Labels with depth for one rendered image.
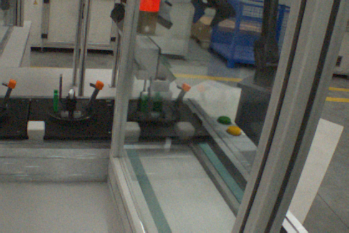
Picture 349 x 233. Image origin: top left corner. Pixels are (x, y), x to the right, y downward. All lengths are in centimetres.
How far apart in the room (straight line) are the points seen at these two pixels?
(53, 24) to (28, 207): 430
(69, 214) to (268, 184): 65
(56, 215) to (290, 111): 69
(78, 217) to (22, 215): 13
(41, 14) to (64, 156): 420
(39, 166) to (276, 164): 75
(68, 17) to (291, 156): 483
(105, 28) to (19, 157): 423
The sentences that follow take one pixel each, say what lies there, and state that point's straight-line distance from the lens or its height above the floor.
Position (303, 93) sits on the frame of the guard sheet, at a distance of 26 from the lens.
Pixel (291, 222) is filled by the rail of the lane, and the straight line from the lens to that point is 82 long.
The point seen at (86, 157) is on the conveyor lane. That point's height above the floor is 93.
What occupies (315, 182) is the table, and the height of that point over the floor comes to 86.
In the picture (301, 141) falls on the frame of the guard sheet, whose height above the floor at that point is 132.
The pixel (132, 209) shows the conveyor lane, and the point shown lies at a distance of 75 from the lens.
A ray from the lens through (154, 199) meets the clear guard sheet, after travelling 62.
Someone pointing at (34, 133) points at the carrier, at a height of 98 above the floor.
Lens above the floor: 143
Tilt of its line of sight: 23 degrees down
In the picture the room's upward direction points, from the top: 9 degrees clockwise
